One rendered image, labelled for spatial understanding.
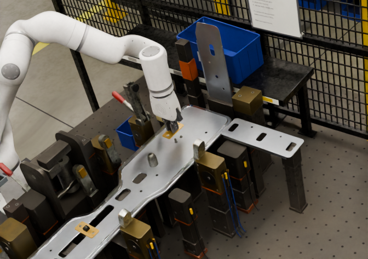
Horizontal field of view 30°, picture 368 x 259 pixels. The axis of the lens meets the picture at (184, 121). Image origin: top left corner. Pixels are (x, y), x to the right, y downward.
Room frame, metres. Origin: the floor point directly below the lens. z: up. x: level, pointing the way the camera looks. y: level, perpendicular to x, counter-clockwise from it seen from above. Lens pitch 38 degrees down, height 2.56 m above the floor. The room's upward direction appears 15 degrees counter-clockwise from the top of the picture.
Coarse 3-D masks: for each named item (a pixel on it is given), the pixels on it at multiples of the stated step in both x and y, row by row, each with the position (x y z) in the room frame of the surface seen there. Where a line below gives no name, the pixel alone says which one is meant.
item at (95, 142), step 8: (96, 136) 1.95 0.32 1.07; (96, 144) 1.91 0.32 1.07; (96, 152) 1.90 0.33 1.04; (104, 152) 1.87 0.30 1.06; (104, 160) 1.88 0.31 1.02; (104, 168) 1.89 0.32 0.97; (112, 168) 1.87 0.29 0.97; (104, 176) 1.92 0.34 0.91; (112, 176) 1.88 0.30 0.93; (112, 184) 1.89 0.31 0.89
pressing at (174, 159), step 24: (192, 120) 1.99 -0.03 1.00; (216, 120) 1.95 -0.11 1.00; (144, 144) 1.92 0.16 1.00; (168, 144) 1.89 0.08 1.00; (192, 144) 1.86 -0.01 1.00; (120, 168) 1.83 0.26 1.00; (144, 168) 1.80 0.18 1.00; (168, 168) 1.77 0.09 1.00; (120, 192) 1.71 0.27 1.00; (144, 192) 1.68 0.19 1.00; (96, 216) 1.63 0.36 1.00; (48, 240) 1.57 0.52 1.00; (96, 240) 1.52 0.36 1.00
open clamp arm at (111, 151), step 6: (102, 138) 1.88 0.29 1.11; (108, 138) 1.89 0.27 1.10; (102, 144) 1.88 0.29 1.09; (108, 144) 1.88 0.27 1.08; (108, 150) 1.88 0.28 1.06; (114, 150) 1.89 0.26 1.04; (108, 156) 1.87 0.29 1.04; (114, 156) 1.88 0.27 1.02; (114, 162) 1.87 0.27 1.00; (120, 162) 1.88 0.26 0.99
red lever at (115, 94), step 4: (112, 92) 2.08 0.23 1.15; (116, 92) 2.08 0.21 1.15; (116, 96) 2.07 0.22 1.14; (120, 96) 2.06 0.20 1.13; (120, 100) 2.05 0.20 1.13; (124, 100) 2.05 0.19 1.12; (124, 104) 2.04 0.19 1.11; (128, 104) 2.04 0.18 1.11; (128, 108) 2.03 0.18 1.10; (132, 108) 2.02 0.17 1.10; (144, 116) 2.00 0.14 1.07
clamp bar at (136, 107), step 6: (126, 84) 2.01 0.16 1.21; (132, 84) 2.01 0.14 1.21; (126, 90) 2.00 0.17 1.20; (132, 90) 2.01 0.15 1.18; (132, 96) 1.99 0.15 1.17; (138, 96) 2.01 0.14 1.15; (132, 102) 1.99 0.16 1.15; (138, 102) 2.01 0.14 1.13; (138, 108) 2.00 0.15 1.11; (144, 108) 2.00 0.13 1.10; (138, 114) 1.98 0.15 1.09; (144, 114) 2.00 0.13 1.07
